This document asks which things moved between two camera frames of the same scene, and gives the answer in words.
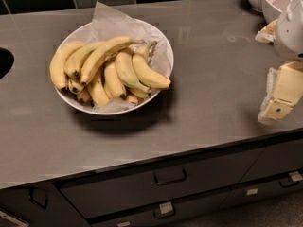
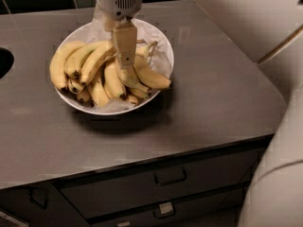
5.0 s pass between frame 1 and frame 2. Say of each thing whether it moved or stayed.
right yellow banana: stayed
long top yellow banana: stayed
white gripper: moved
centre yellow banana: stayed
